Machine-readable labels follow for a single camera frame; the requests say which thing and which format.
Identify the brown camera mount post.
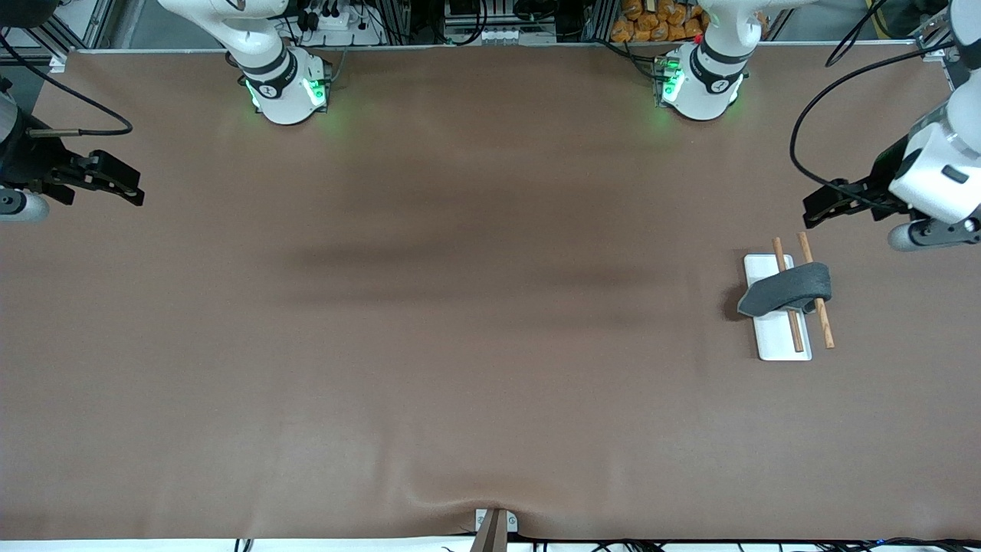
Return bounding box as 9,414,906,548
469,508,519,552

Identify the white power strip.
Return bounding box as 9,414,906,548
300,2,386,47

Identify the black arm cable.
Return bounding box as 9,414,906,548
0,31,134,139
789,42,955,209

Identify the orange snack bags pile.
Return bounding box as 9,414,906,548
611,0,710,44

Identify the brown table cover mat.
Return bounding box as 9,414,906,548
0,42,981,541

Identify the white towel rack base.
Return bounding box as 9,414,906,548
743,254,813,361

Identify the white terminal block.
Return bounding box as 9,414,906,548
445,25,557,45

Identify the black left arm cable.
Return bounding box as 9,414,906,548
789,42,955,209

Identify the grey towel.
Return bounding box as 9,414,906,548
737,262,834,319

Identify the aluminium frame profile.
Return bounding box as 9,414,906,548
908,0,974,62
0,0,116,74

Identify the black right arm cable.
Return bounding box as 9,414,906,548
0,31,134,139

